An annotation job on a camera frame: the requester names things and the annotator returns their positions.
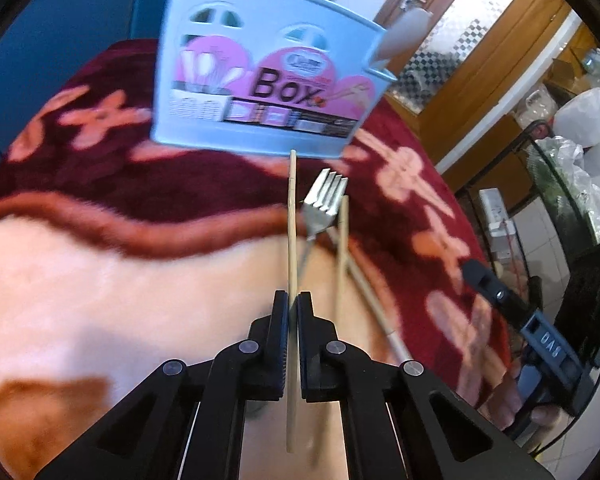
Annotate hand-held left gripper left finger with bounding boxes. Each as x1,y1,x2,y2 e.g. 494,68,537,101
32,291,290,480

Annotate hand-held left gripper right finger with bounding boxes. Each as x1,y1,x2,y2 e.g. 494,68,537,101
298,292,556,480

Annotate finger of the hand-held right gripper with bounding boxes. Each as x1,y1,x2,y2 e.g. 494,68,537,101
461,259,536,332

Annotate wooden chopstick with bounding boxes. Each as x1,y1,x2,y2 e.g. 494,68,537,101
285,149,299,453
332,195,351,323

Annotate light blue utensil box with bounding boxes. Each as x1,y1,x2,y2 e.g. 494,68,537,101
149,0,397,160

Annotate white plastic spoon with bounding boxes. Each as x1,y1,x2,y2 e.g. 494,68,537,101
375,7,433,63

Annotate person's right hand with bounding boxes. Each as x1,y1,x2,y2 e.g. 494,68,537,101
480,360,568,432

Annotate white carton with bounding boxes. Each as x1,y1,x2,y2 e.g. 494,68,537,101
479,187,520,271

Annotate pale chopstick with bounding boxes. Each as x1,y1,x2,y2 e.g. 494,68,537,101
347,260,414,364

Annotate crinkled clear plastic sheet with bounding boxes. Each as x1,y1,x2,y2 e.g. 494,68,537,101
532,137,600,247

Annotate metal fork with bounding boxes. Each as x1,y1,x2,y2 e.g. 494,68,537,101
295,169,349,286

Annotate white plastic bag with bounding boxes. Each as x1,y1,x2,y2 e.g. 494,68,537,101
552,85,600,177

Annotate red floral blanket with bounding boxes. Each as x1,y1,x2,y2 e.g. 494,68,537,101
0,37,516,480

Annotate wooden door with glass pane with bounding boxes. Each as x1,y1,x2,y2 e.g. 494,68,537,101
367,0,583,176

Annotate blue base cabinets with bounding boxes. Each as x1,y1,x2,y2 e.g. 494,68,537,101
0,0,181,111

